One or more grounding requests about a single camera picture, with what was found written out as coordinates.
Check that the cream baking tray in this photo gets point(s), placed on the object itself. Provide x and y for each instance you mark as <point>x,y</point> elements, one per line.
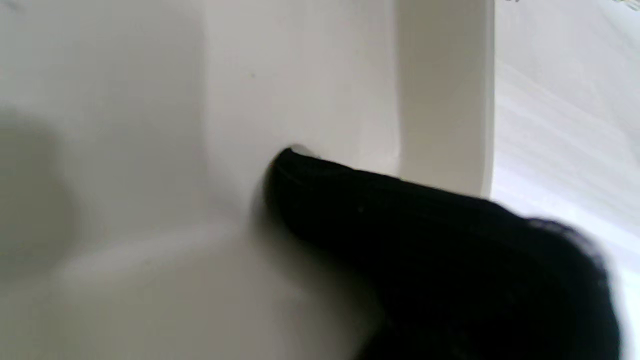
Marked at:
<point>200,150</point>

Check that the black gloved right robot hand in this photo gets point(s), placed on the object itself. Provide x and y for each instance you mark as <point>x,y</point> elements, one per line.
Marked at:
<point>450,275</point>

